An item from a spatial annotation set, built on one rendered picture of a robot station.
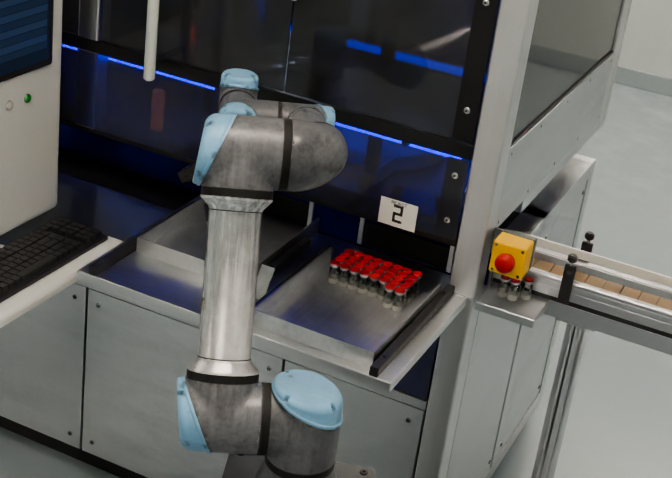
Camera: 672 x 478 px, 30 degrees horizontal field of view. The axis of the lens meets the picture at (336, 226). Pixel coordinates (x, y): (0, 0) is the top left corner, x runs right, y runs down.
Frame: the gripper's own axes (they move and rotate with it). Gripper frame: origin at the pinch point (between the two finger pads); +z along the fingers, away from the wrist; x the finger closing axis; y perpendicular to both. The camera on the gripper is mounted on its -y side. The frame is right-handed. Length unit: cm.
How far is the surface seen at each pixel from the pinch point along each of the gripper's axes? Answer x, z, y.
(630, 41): 481, 64, -11
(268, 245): 14.5, 6.8, 5.5
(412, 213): 19.7, -8.3, 35.1
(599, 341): 184, 93, 55
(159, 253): -5.9, 5.7, -9.4
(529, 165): 45, -16, 51
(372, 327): -3.8, 7.0, 38.7
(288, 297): -3.4, 7.0, 19.8
